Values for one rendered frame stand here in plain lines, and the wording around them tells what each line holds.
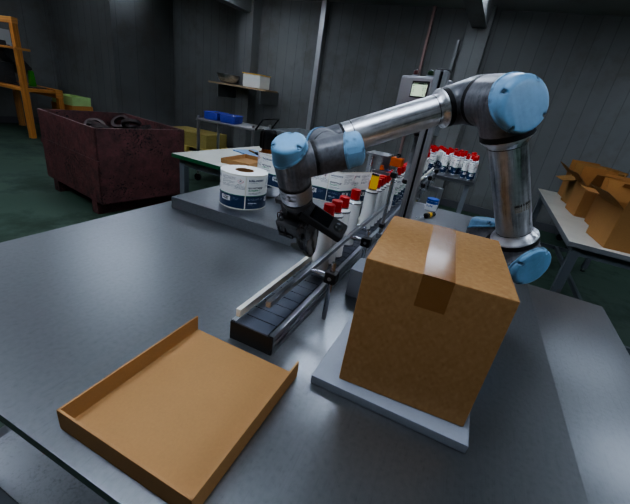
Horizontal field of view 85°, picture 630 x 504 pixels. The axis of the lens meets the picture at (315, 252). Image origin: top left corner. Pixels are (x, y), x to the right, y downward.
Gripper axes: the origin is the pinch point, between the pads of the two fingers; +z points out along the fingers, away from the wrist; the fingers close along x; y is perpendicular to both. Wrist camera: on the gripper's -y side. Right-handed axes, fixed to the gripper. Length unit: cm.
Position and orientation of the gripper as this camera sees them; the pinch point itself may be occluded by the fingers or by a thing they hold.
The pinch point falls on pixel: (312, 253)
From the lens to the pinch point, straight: 95.6
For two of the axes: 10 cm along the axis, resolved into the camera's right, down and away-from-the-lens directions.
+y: -9.0, -2.9, 3.3
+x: -4.3, 7.3, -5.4
